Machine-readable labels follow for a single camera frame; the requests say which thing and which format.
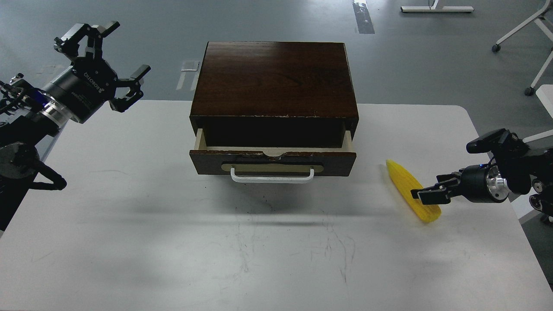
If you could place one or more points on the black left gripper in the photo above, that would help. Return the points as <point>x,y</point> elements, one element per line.
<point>90,81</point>

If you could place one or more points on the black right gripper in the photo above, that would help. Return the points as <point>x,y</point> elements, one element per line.
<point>477,183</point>

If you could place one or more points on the dark wooden drawer front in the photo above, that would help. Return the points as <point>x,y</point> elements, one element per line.
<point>273,161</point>

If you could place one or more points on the white drawer handle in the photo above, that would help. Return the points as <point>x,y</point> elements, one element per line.
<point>272,179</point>

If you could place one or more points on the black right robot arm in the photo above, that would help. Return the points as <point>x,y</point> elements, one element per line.
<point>515,168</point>

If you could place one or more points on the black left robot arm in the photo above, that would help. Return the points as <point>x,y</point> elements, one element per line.
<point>35,115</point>

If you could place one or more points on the dark wooden drawer cabinet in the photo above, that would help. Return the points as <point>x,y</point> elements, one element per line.
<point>274,94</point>

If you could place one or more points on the white desk foot bar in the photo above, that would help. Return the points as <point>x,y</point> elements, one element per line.
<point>436,7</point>

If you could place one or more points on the white rolling chair frame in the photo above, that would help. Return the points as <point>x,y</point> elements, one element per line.
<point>528,47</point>

